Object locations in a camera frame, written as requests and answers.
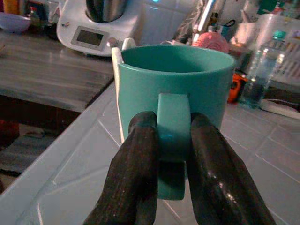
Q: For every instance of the clear plastic water bottle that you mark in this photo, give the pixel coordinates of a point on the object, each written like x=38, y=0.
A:
x=260, y=70

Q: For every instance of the orange and black small object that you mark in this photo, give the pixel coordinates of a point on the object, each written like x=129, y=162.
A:
x=235, y=88

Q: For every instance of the white slatted crate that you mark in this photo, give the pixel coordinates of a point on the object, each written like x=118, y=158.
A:
x=289, y=57

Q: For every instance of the pink ribbed round object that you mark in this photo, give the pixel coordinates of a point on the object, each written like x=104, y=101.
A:
x=212, y=41

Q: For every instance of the wooden dining table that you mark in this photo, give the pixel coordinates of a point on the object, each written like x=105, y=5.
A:
x=47, y=70

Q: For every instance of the teal ceramic mug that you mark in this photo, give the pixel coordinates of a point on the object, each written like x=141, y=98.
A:
x=173, y=91

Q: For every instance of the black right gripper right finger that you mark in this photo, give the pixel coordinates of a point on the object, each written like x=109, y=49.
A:
x=218, y=178

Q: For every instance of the white bowl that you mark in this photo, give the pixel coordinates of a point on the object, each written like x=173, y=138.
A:
x=13, y=22

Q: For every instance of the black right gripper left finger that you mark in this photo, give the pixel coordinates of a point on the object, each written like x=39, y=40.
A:
x=131, y=173

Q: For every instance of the white kitchen cooking machine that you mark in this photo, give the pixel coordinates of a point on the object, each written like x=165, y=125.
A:
x=96, y=25

